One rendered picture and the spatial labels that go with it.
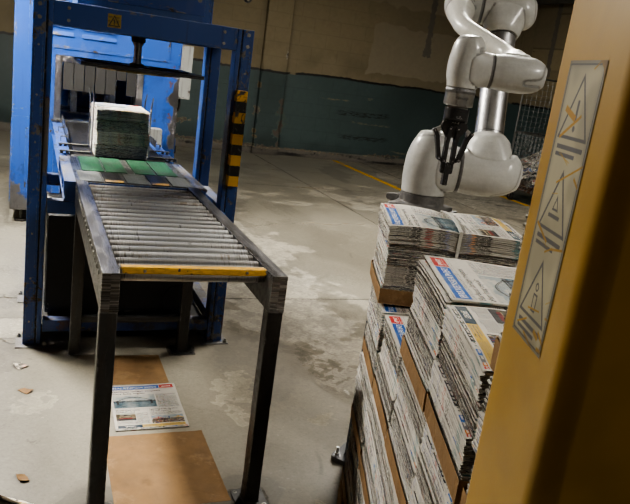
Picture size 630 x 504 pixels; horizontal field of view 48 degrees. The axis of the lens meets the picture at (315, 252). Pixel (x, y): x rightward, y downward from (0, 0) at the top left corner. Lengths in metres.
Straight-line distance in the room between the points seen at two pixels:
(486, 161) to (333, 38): 9.27
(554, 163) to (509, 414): 0.12
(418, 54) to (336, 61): 1.48
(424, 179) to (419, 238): 0.56
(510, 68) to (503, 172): 0.41
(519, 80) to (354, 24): 9.63
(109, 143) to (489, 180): 2.31
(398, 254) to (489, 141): 0.72
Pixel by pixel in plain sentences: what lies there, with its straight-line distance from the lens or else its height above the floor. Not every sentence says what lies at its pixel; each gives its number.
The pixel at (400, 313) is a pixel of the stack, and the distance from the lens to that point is 1.90.
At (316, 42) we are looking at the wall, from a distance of 11.51.
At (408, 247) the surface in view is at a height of 1.00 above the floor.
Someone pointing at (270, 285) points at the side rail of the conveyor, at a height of 0.77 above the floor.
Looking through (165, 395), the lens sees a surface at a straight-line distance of 3.11.
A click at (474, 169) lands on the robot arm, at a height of 1.17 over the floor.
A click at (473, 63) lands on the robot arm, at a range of 2.18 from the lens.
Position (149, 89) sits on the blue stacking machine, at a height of 1.09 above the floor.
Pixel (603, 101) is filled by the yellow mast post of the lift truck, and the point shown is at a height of 1.43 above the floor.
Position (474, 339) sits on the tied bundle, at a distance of 1.12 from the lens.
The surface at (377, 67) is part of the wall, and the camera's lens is 11.95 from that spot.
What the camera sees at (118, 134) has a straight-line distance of 4.07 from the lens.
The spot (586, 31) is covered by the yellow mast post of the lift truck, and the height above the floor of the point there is 1.46.
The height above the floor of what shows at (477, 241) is 1.04.
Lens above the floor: 1.43
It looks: 15 degrees down
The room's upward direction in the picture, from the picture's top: 8 degrees clockwise
